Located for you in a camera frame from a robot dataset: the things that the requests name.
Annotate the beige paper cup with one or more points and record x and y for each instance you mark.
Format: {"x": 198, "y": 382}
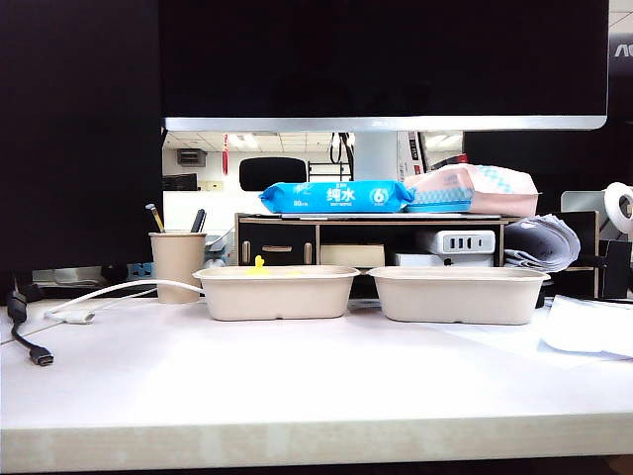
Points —
{"x": 178, "y": 267}

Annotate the large black silver-bezel monitor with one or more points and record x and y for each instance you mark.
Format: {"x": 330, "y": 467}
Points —
{"x": 346, "y": 59}

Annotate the beige paper pulp box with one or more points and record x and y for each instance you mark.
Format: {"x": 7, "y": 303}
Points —
{"x": 484, "y": 297}
{"x": 297, "y": 297}

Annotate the pink tissue pack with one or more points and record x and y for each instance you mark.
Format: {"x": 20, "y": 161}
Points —
{"x": 494, "y": 193}

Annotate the white paper sheets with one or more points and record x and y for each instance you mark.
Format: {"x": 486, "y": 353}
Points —
{"x": 586, "y": 326}

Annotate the black box-shaped device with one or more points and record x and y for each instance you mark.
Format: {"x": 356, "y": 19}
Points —
{"x": 618, "y": 267}

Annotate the red hanging knot ornament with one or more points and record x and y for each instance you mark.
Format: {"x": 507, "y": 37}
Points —
{"x": 226, "y": 153}

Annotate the black AOC monitor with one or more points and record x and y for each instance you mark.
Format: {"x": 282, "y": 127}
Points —
{"x": 569, "y": 158}

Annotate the white multi-port charger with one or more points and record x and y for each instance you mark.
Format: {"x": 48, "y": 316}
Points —
{"x": 467, "y": 242}

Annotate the wooden black desk organizer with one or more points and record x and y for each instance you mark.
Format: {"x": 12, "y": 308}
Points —
{"x": 277, "y": 232}

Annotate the black pen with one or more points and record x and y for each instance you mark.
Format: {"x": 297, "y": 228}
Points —
{"x": 198, "y": 221}

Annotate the white cardboard carton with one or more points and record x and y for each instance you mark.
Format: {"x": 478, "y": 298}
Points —
{"x": 410, "y": 158}

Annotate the dark monitor with silver base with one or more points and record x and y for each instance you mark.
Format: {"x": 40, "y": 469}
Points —
{"x": 74, "y": 123}

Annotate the white monitor stand column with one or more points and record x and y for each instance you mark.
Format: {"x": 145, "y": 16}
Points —
{"x": 375, "y": 158}

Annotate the black round plug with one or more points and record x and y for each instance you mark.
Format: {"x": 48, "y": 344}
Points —
{"x": 114, "y": 272}

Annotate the white tape roll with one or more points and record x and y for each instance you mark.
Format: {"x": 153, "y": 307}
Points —
{"x": 615, "y": 198}

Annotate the blue wet wipes pack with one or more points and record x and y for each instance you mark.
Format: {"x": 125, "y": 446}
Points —
{"x": 336, "y": 197}

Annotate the pencil with silver tip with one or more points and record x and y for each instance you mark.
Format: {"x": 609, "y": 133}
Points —
{"x": 156, "y": 220}

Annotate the silver power strip with socket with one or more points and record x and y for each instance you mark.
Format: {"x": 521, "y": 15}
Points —
{"x": 141, "y": 271}

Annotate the flat white box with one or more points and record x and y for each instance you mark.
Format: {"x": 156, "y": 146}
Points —
{"x": 420, "y": 259}

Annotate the small beige box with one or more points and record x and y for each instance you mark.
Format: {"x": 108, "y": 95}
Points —
{"x": 352, "y": 255}

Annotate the rolled grey papers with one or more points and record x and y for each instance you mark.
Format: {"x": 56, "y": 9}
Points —
{"x": 546, "y": 242}

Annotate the silver metal plate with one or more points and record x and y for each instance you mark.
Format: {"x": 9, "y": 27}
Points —
{"x": 579, "y": 202}

